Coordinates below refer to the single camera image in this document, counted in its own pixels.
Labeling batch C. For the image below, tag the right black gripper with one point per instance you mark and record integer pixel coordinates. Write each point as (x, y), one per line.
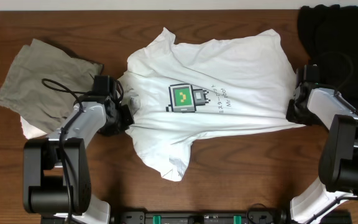
(291, 116)

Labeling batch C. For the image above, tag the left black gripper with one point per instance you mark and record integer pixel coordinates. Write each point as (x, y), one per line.
(128, 120)

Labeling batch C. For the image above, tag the white printed t-shirt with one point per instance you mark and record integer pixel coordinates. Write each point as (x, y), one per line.
(180, 93)

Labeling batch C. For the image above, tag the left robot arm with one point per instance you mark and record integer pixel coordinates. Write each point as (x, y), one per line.
(57, 183)

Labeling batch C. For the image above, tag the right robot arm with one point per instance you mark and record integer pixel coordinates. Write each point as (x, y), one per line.
(316, 103)

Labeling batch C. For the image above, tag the black garment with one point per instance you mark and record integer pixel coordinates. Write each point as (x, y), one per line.
(329, 35)

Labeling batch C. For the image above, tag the folded olive green garment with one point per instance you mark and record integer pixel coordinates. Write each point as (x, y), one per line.
(24, 93)

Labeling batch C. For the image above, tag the folded white garment underneath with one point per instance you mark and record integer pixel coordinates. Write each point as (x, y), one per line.
(30, 131)

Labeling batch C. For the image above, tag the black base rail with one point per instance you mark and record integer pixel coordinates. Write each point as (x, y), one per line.
(256, 214)

